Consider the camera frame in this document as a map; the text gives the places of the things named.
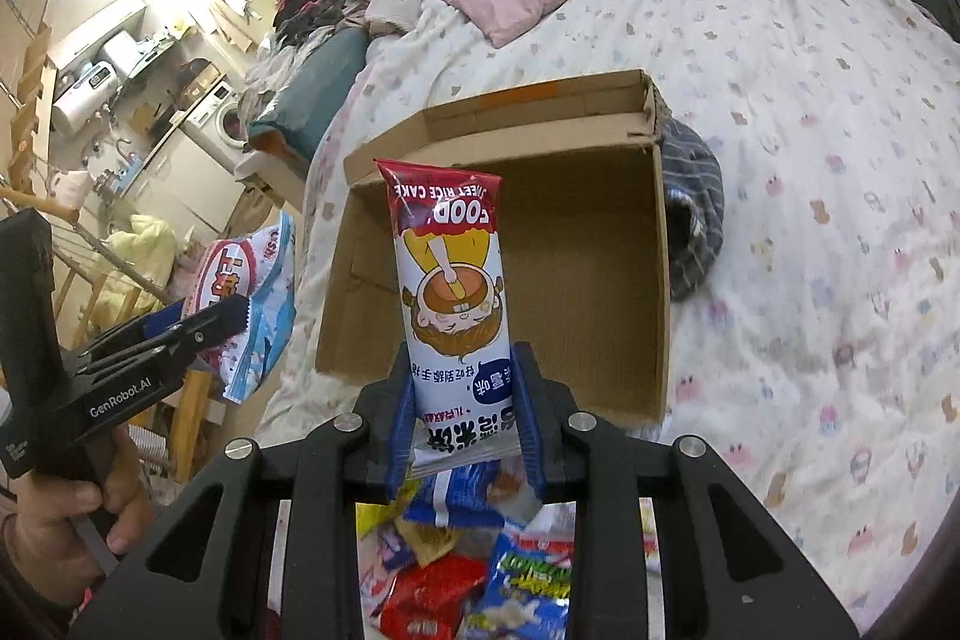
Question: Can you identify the pink white round-logo snack bag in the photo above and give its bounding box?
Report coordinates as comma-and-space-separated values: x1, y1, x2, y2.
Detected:
182, 213, 296, 404

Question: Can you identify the white red rice cake packet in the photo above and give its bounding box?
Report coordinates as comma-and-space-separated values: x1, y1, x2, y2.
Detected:
377, 159, 519, 476

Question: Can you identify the red snack bag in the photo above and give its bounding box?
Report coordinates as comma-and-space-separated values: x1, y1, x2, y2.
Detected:
379, 552, 487, 640

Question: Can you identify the blue Lonely God snack bag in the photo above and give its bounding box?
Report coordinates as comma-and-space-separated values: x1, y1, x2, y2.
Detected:
457, 528, 574, 640

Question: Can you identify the blue white striped snack bag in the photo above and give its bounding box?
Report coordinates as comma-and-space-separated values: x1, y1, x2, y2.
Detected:
404, 461, 505, 528

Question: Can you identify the yellow snack bag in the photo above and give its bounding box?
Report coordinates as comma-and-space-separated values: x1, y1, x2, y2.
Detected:
355, 479, 459, 569

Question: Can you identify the person's left hand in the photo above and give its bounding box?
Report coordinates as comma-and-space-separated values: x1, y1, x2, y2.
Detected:
3, 425, 155, 608

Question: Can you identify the yellow towel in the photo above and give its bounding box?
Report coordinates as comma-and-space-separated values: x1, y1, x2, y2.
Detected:
94, 214, 179, 312

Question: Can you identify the brown cardboard box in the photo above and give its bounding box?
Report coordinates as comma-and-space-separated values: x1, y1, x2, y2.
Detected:
314, 71, 670, 429

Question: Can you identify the white washing machine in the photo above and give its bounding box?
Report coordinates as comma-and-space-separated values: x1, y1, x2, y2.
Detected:
181, 78, 247, 172

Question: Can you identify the white water heater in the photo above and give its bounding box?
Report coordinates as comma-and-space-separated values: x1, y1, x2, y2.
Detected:
52, 62, 121, 138

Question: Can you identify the dark plaid cloth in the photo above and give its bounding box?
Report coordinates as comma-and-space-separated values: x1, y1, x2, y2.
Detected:
659, 117, 726, 302

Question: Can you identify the pile of dark clothes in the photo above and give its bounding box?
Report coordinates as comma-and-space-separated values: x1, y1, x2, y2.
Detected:
274, 0, 368, 49

